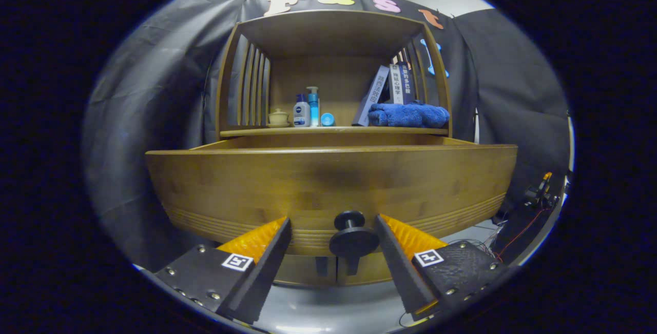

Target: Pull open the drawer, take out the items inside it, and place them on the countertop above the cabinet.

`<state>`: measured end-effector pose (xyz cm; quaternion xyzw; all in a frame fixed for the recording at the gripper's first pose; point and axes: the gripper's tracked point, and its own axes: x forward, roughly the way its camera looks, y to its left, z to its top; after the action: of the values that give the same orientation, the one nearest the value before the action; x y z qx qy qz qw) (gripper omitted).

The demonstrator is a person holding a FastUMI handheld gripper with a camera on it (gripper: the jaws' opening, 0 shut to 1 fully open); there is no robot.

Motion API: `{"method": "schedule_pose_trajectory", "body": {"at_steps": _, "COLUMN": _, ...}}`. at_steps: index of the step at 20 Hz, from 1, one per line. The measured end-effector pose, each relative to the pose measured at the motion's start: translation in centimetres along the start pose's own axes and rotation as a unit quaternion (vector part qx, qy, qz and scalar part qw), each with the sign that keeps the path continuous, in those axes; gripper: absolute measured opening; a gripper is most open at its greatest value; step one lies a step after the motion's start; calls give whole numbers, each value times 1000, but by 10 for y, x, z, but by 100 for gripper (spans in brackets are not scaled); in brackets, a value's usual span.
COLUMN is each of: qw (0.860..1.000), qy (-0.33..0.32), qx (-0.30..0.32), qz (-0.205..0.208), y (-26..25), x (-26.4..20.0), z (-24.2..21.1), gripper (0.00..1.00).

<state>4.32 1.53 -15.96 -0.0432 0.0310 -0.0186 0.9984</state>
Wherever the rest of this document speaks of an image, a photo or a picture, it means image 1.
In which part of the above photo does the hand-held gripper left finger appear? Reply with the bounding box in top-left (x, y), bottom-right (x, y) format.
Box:
top-left (154, 216), bottom-right (292, 324)

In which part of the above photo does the grey leaning book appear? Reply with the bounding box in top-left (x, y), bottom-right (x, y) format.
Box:
top-left (352, 65), bottom-right (390, 127)

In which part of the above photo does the white spine book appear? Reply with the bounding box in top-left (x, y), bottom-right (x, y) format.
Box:
top-left (389, 64), bottom-right (403, 105)

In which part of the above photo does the beige lidded teacup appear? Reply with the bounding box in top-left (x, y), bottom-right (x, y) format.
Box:
top-left (266, 108), bottom-right (291, 128)

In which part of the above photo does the black equipment with orange part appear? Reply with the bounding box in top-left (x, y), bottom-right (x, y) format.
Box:
top-left (493, 172), bottom-right (565, 263)

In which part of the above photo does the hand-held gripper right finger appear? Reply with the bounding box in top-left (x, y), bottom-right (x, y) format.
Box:
top-left (373, 214), bottom-right (509, 322)

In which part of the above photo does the blue folded towel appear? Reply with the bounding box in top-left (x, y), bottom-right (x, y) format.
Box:
top-left (368, 100), bottom-right (450, 128)

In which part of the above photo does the black drawer knob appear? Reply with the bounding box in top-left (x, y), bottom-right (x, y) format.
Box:
top-left (329, 210), bottom-right (380, 259)

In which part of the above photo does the blue pump bottle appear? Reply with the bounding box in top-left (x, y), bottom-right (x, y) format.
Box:
top-left (306, 86), bottom-right (320, 127)

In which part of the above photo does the wooden drawer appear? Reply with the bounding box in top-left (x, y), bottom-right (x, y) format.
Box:
top-left (145, 135), bottom-right (518, 258)

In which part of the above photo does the wooden cabinet door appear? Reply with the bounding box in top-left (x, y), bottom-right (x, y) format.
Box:
top-left (338, 257), bottom-right (393, 286)
top-left (275, 254), bottom-right (338, 287)

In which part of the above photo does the white bottle with blue cap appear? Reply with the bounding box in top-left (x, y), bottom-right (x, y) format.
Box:
top-left (293, 93), bottom-right (311, 128)

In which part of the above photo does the dark blue book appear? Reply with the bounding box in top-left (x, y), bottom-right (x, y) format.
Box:
top-left (399, 62), bottom-right (415, 105)

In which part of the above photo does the wooden countertop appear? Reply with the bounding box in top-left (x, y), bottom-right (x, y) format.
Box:
top-left (220, 126), bottom-right (450, 137)

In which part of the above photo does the wooden cabinet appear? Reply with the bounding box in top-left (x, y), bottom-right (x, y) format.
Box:
top-left (216, 10), bottom-right (452, 288)

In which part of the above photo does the black backdrop cloth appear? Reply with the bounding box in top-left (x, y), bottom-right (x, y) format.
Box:
top-left (82, 0), bottom-right (573, 268)

